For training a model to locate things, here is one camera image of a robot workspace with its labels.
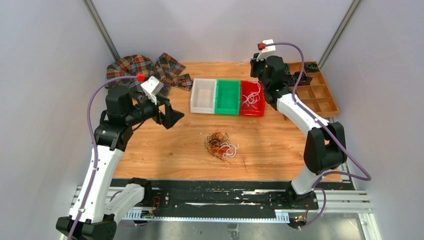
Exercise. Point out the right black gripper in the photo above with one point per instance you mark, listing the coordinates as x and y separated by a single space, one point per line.
254 63

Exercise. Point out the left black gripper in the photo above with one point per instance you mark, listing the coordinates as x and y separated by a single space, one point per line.
171 116

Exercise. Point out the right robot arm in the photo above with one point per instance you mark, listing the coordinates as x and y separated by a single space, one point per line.
324 140

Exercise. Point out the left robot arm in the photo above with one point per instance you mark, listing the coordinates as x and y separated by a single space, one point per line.
91 218

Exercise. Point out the black coiled roll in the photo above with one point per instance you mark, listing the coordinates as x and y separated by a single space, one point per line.
289 80
304 79
311 67

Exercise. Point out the white plastic bin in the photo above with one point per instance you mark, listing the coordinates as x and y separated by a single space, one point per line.
203 96

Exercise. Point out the red plastic bin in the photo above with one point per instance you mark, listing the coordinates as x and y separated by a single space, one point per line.
252 100

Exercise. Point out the plaid cloth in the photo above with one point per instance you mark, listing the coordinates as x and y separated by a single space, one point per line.
166 69

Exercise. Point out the green plastic bin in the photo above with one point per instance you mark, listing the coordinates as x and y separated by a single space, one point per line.
228 97

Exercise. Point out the wooden compartment tray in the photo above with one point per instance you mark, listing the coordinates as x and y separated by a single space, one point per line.
317 96

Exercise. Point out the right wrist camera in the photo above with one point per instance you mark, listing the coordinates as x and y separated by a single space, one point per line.
265 51

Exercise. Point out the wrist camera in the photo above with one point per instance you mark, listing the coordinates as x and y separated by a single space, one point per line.
265 51
151 87

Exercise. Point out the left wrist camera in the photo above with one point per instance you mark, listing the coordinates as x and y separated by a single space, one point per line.
151 87

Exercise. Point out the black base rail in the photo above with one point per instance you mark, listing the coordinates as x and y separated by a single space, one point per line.
229 201

